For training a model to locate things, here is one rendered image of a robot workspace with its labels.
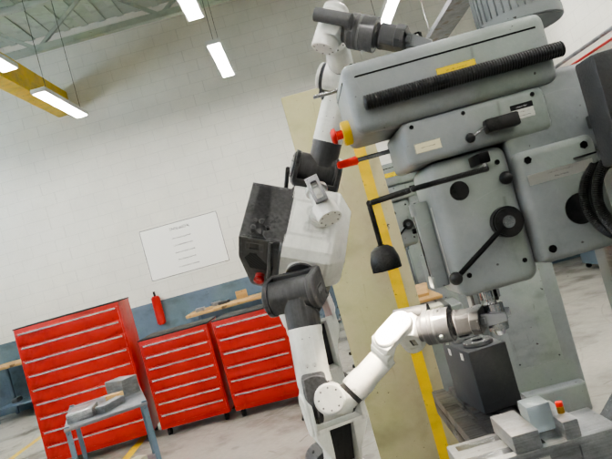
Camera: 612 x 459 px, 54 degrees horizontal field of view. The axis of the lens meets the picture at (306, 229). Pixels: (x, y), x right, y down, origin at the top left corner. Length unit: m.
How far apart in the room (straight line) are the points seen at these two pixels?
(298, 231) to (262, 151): 8.97
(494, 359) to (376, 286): 1.43
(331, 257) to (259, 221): 0.22
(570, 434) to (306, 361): 0.62
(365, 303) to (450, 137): 1.93
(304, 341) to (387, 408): 1.82
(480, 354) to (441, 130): 0.74
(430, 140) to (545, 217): 0.31
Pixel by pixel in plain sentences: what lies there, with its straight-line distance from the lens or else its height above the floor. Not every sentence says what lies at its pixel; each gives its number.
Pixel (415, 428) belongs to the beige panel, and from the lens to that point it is 3.38.
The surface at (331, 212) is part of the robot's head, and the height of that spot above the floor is 1.59.
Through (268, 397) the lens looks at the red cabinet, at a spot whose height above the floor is 0.14.
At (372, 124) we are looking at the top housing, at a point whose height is 1.74.
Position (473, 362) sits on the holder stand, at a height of 1.06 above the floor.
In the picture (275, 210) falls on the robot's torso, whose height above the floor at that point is 1.64.
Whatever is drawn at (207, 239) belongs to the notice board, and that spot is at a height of 2.01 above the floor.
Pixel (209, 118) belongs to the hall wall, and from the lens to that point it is 10.81.
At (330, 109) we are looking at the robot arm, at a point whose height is 1.89.
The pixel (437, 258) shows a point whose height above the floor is 1.41.
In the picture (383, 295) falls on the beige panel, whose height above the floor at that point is 1.14.
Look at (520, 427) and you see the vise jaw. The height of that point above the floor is 1.02.
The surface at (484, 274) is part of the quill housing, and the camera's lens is 1.42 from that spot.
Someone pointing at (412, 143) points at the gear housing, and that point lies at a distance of 1.38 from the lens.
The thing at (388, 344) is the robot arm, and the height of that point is 1.23.
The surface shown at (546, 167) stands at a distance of 1.46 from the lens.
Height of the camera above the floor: 1.53
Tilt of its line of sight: 1 degrees up
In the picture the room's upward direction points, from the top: 15 degrees counter-clockwise
